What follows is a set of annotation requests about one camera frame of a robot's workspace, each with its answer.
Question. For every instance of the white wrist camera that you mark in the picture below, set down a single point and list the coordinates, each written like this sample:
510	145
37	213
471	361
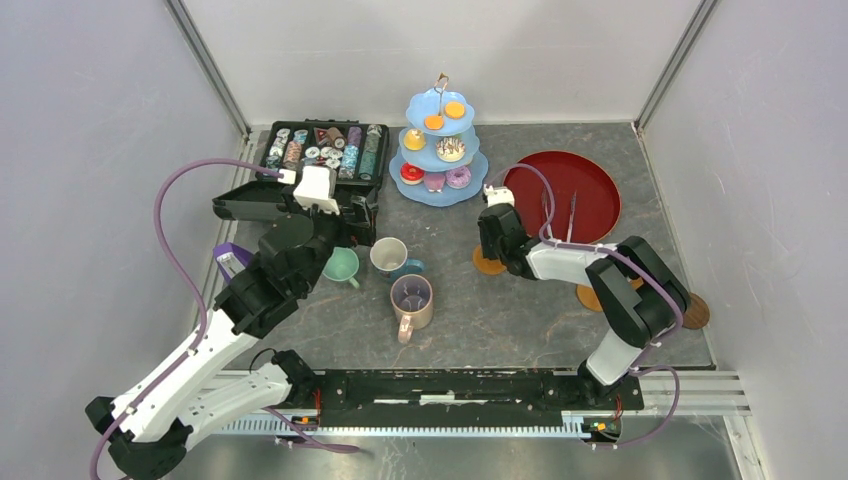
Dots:
496	195
312	186

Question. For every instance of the rose gold marble mug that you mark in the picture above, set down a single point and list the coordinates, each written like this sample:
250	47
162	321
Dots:
412	300

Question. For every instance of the red frosted donut cake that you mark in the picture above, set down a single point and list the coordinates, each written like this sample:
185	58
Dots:
411	175

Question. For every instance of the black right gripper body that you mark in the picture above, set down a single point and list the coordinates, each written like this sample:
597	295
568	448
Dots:
490	248

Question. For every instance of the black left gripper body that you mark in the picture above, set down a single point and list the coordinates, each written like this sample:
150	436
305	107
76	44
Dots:
332	231

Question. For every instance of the white mug blue handle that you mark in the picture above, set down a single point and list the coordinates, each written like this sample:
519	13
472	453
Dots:
390	257

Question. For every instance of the white chocolate drizzled donut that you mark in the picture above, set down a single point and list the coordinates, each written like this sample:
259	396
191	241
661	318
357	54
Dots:
450	149

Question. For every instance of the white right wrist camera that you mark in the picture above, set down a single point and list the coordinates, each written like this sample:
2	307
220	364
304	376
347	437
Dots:
496	195

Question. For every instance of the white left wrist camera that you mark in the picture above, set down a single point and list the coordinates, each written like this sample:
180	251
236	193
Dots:
312	186

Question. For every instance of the mint green cup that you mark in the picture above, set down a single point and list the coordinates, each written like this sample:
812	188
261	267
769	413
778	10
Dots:
342	267

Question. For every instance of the round orange waffle cookie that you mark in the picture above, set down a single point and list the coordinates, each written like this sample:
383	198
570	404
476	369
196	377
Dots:
454	110

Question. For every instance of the yellow mousse cake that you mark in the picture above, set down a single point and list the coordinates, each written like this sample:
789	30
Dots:
414	139

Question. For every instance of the blue three-tier cake stand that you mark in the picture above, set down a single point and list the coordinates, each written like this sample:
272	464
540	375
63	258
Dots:
438	161

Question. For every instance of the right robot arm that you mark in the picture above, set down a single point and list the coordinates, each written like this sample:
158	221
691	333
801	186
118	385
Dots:
641	298

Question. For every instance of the light orange wooden coaster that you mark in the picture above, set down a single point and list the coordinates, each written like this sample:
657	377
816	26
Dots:
484	265

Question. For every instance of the round red serving tray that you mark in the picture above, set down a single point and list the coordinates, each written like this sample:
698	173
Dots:
598	203

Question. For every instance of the dark brown wooden coaster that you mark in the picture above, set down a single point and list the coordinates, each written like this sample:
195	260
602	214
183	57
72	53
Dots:
697	315

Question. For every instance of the black poker chip case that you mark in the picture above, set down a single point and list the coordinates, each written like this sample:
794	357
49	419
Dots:
355	151

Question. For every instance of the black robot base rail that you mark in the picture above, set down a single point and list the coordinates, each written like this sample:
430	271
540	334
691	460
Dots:
496	403

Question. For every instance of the purple sprinkled donut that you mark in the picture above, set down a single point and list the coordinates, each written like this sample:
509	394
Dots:
458	178

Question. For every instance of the tan wooden coaster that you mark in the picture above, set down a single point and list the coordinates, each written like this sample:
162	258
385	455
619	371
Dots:
588	298

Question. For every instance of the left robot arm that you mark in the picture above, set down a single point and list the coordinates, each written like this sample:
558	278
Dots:
148	430

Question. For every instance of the pink mousse cake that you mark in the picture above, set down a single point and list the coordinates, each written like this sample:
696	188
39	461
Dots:
434	182

